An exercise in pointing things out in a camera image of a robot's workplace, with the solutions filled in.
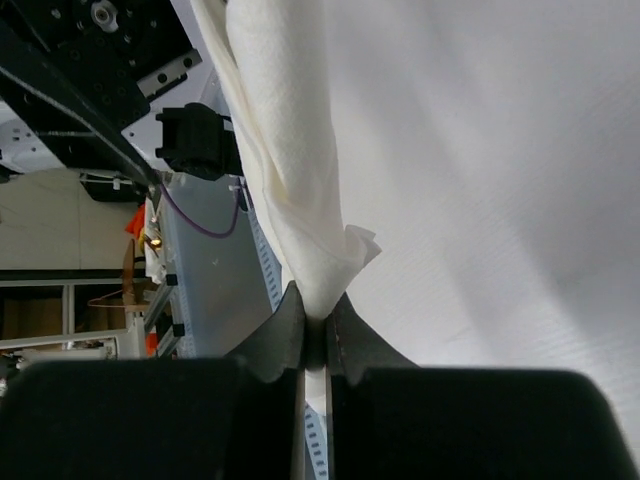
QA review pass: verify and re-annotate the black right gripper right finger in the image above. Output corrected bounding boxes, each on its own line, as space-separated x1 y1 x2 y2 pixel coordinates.
326 298 635 479

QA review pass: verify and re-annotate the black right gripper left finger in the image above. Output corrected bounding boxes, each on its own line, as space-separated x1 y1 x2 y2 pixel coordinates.
0 280 306 480

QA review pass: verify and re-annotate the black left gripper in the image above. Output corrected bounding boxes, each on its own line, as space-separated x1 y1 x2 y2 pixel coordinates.
1 1 202 186

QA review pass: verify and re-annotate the white paper napkin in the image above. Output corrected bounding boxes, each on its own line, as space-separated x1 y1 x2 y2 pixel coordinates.
189 0 384 414

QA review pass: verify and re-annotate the white slotted cable duct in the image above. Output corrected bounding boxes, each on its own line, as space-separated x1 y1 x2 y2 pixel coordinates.
243 210 330 479

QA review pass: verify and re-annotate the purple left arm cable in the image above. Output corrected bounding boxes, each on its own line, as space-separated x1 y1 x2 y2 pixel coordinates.
159 182 241 239

